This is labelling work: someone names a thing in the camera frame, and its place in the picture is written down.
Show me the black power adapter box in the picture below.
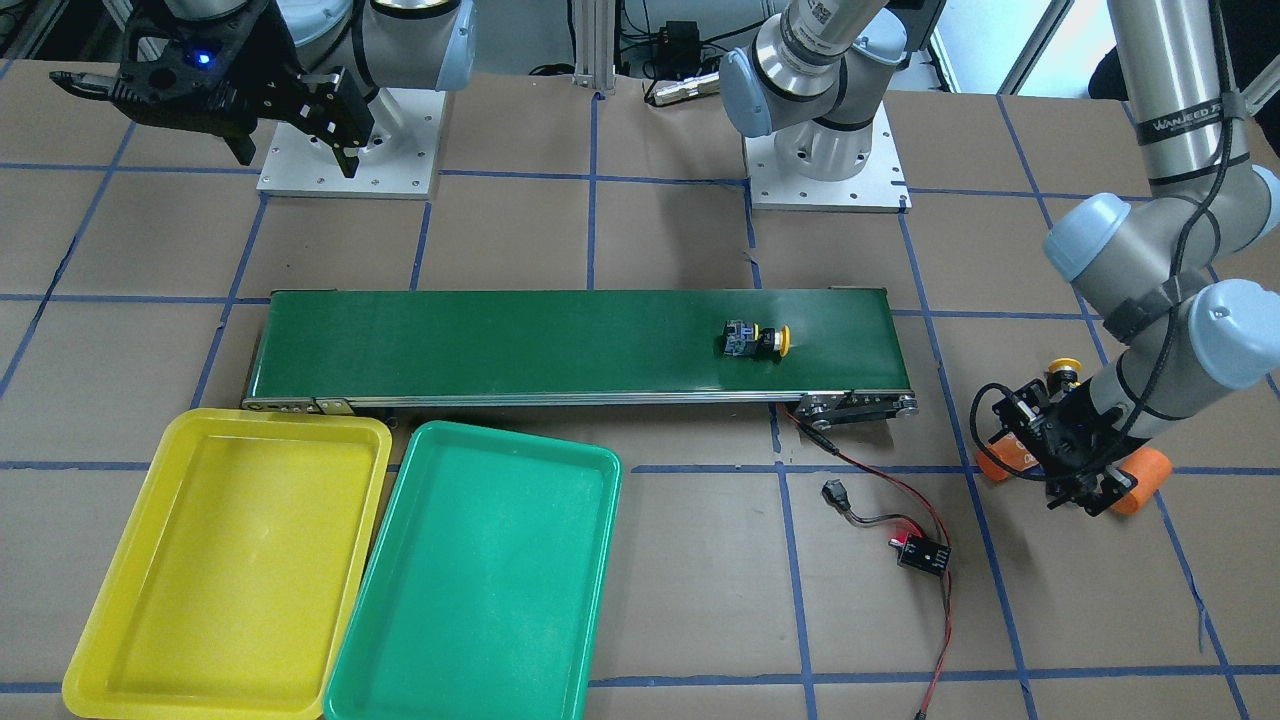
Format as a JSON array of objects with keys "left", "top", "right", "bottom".
[{"left": 652, "top": 20, "right": 701, "bottom": 79}]

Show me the yellow plastic tray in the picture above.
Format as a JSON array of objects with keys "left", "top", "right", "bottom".
[{"left": 61, "top": 407, "right": 392, "bottom": 719}]

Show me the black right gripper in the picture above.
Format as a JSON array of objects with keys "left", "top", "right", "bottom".
[{"left": 47, "top": 1, "right": 375, "bottom": 179}]

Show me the aluminium frame post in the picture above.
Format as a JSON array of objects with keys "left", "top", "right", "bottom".
[{"left": 568, "top": 0, "right": 620, "bottom": 96}]

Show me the plain orange cylinder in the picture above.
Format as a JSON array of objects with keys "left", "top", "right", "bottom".
[{"left": 1110, "top": 446, "right": 1174, "bottom": 515}]

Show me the green plastic tray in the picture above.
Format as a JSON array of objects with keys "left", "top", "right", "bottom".
[{"left": 323, "top": 421, "right": 623, "bottom": 719}]

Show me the orange cylinder with print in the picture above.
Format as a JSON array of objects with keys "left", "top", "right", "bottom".
[{"left": 975, "top": 430, "right": 1041, "bottom": 483}]

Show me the green conveyor belt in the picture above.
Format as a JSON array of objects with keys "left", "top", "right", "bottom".
[{"left": 241, "top": 287, "right": 918, "bottom": 429}]

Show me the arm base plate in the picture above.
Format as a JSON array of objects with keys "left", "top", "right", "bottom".
[
  {"left": 257, "top": 88, "right": 452, "bottom": 201},
  {"left": 742, "top": 104, "right": 913, "bottom": 213}
]

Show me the red black wire with board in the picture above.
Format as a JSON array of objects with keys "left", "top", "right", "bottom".
[{"left": 780, "top": 400, "right": 954, "bottom": 720}]

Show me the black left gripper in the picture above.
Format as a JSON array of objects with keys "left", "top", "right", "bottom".
[{"left": 986, "top": 379, "right": 1138, "bottom": 518}]

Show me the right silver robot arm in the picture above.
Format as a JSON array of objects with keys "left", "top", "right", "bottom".
[{"left": 50, "top": 1, "right": 476, "bottom": 178}]

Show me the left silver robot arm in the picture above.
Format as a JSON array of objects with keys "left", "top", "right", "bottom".
[{"left": 718, "top": 1, "right": 1277, "bottom": 516}]

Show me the yellow push button switch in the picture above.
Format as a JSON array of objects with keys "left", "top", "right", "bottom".
[{"left": 722, "top": 320, "right": 792, "bottom": 357}]

